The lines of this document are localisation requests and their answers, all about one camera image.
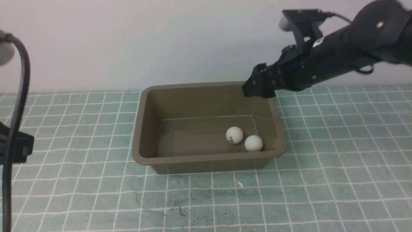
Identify olive plastic storage bin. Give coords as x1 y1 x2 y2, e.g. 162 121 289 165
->
135 81 287 174

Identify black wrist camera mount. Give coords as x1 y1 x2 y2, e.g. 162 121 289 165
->
279 9 333 45

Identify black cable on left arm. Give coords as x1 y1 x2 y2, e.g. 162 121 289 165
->
2 33 31 232

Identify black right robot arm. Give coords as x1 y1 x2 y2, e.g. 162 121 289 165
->
242 0 412 99

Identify white ping-pong ball with print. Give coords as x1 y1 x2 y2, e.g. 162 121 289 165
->
226 126 243 144

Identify plain white ping-pong ball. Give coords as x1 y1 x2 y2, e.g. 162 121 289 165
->
244 135 264 152

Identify green checked table mat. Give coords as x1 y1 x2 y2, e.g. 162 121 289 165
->
12 85 412 232

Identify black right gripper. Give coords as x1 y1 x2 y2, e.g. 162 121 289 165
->
242 34 354 98

